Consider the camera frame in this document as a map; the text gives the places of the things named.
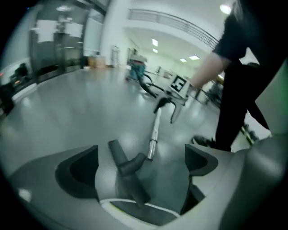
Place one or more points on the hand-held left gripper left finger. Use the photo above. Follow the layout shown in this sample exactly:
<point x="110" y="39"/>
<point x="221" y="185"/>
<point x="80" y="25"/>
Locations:
<point x="40" y="179"/>

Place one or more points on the patterned cardboard box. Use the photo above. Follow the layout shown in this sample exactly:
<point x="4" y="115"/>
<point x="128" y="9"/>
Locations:
<point x="96" y="61"/>

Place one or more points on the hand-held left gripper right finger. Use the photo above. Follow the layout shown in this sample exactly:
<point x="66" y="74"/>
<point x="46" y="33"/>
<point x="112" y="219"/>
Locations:
<point x="225" y="179"/>

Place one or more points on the teal vacuum cleaner body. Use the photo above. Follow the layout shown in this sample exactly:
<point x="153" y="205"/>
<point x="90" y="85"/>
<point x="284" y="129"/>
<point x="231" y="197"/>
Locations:
<point x="137" y="68"/>

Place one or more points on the black backpack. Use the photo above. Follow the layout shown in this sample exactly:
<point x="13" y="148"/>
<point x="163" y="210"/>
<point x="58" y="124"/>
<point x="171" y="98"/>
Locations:
<point x="22" y="70"/>

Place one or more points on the silver metal rod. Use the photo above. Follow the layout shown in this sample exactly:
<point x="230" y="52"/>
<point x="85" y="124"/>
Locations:
<point x="155" y="134"/>

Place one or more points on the person's right forearm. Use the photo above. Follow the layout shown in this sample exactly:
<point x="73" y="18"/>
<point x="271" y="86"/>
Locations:
<point x="209" y="69"/>

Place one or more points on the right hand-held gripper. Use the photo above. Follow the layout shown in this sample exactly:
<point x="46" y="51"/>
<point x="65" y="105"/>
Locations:
<point x="180" y="86"/>

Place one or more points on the person's black trousers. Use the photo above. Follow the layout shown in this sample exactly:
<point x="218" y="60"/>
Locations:
<point x="231" y="112"/>

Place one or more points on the person's black shirt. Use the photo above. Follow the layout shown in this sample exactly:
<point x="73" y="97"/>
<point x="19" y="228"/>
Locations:
<point x="236" y="33"/>

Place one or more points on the white paper sheet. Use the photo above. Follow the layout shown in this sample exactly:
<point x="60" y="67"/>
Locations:
<point x="74" y="30"/>
<point x="46" y="30"/>

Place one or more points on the black framed glass door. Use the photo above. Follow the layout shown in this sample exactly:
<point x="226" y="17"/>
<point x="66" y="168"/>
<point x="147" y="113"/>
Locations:
<point x="58" y="58"/>

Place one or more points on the black balcony railing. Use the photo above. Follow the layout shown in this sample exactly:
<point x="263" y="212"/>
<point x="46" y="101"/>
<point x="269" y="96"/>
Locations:
<point x="180" y="22"/>

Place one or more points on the round ceiling light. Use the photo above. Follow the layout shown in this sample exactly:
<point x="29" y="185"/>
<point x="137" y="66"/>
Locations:
<point x="225" y="8"/>

